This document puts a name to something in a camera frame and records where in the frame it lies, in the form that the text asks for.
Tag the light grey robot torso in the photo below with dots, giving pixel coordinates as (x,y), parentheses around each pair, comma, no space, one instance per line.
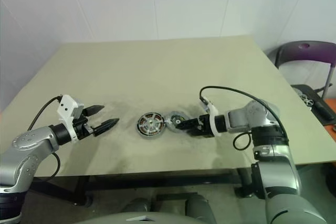
(118,218)

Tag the motor housing with copper windings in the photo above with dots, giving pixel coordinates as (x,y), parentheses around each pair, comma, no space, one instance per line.
(140,129)

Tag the orange side table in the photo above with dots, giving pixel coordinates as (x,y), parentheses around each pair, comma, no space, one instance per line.
(332,142)

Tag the grey rounded robot shape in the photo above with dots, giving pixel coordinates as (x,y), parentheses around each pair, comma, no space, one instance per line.
(200,208)

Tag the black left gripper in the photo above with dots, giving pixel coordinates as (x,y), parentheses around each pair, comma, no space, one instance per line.
(81,128)

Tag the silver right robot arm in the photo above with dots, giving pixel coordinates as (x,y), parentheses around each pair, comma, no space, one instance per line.
(278,155)

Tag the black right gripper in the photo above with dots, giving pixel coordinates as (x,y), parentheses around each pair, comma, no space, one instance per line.
(206,128)

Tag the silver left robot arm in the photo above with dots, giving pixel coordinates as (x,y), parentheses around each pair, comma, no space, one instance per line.
(29,150)

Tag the dark tray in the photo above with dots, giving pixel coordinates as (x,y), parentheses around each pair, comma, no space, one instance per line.
(319,115)

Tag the round silver motor lid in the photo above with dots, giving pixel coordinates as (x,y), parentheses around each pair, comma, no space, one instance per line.
(172,120)

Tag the black metal table frame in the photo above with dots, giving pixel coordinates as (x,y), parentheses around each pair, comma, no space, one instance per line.
(157,179)

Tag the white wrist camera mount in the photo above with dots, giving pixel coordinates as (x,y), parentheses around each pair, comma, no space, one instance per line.
(67,106)
(213,111)

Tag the purple chair with grey frame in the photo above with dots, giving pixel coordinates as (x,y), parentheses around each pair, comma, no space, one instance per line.
(307,51)

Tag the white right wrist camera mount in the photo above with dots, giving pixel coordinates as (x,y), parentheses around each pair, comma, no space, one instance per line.
(213,111)

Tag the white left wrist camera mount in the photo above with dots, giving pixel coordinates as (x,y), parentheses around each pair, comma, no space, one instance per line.
(67,106)

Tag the small white spoked wheel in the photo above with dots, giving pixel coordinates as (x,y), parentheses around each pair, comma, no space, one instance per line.
(308,101)

